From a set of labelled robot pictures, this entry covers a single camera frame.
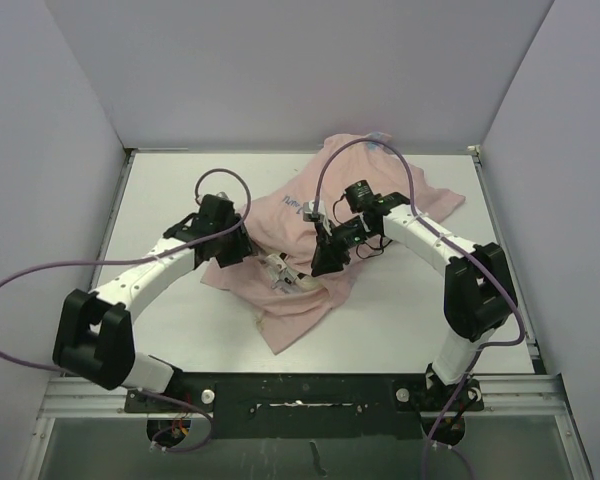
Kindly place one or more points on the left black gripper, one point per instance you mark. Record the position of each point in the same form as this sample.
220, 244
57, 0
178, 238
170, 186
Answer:
242, 249

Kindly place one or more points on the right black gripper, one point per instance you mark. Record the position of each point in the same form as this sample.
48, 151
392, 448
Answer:
330, 255

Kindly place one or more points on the pink pillowcase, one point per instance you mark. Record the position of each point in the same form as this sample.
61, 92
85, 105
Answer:
311, 234

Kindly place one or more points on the cream pillow with bear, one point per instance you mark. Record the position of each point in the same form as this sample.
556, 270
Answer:
286, 279

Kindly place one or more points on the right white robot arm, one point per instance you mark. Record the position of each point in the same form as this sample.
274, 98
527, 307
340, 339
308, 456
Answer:
477, 280

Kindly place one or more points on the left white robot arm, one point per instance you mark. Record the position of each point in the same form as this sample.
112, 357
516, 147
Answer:
95, 338

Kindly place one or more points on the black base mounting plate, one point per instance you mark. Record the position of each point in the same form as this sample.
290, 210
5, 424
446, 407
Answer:
315, 406

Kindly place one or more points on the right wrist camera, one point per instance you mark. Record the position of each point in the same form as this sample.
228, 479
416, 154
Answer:
315, 212

